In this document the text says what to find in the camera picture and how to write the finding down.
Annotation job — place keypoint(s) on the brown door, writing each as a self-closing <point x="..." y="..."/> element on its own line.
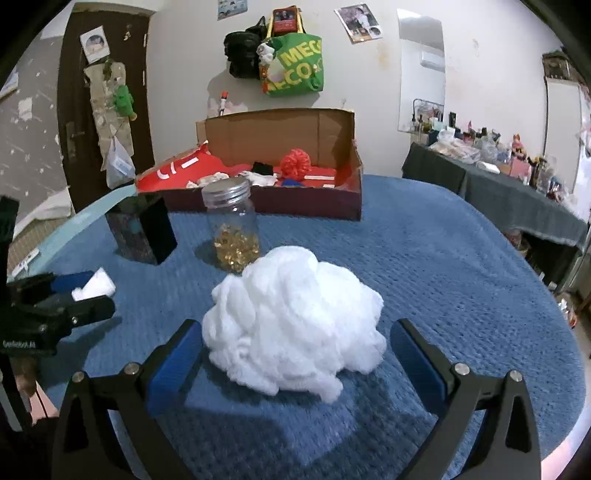
<point x="74" y="92"/>

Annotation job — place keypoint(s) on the cardboard box with red lining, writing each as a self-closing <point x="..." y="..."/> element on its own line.
<point x="277" y="134"/>

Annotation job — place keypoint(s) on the white paper sheet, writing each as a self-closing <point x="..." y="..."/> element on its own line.
<point x="46" y="207"/>

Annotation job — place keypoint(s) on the green tote bag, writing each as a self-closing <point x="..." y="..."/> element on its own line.
<point x="295" y="64"/>

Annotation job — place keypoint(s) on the black square box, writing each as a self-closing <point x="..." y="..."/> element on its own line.
<point x="157" y="230"/>

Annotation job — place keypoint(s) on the blue blanket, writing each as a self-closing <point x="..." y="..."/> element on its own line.
<point x="438" y="277"/>

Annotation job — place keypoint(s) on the red and yellow bag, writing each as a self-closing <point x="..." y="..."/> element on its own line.
<point x="286" y="18"/>

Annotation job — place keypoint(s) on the light blue bed sheet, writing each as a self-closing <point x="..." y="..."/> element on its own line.
<point x="69" y="228"/>

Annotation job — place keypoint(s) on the red yarn pompom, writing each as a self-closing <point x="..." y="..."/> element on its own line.
<point x="294" y="164"/>

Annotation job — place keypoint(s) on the bottle with orange cap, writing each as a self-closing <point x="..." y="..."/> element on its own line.
<point x="223" y="102"/>

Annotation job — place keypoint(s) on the white mesh bath pouf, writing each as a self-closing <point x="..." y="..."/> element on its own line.
<point x="286" y="318"/>

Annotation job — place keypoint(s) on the green plush toy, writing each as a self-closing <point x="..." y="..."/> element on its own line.
<point x="123" y="99"/>

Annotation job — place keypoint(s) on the white tissue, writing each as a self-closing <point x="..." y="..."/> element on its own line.
<point x="258" y="179"/>

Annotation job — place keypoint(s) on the white cloth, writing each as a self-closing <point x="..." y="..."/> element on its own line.
<point x="97" y="284"/>

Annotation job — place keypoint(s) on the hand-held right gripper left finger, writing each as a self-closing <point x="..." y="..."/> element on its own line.
<point x="175" y="364"/>

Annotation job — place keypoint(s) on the photo on door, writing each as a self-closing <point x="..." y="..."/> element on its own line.
<point x="94" y="44"/>

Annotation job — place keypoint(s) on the small wall poster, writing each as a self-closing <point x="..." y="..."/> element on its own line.
<point x="232" y="8"/>

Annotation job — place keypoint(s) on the wall photo collage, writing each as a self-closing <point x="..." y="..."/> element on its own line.
<point x="360" y="23"/>

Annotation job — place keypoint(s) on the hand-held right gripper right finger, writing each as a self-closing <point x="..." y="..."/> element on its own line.
<point x="418" y="364"/>

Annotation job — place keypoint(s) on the beige hanging organizer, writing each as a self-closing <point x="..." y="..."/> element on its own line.
<point x="104" y="101"/>

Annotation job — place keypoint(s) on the side table with dark cloth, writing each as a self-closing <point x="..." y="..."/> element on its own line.
<point x="508" y="198"/>

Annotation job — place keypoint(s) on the white tall panel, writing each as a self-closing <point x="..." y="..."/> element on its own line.
<point x="563" y="134"/>

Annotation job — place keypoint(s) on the group of bottles and cosmetics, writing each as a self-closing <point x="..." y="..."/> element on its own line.
<point x="485" y="147"/>

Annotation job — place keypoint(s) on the glass jar with metal lid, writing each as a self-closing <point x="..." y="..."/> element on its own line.
<point x="231" y="217"/>

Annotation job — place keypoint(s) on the clear plastic bag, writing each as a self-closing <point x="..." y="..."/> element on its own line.
<point x="120" y="166"/>

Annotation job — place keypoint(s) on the wall mirror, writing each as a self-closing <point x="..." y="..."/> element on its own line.
<point x="422" y="83"/>

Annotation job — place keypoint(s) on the black scrunchie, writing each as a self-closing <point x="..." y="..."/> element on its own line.
<point x="263" y="167"/>

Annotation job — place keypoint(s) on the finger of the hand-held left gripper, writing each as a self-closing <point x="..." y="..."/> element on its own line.
<point x="92" y="309"/>
<point x="74" y="281"/>

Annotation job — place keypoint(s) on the black bag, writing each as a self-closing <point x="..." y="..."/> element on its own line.
<point x="240" y="50"/>

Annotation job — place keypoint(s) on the white plush toy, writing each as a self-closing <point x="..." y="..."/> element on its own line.
<point x="267" y="51"/>

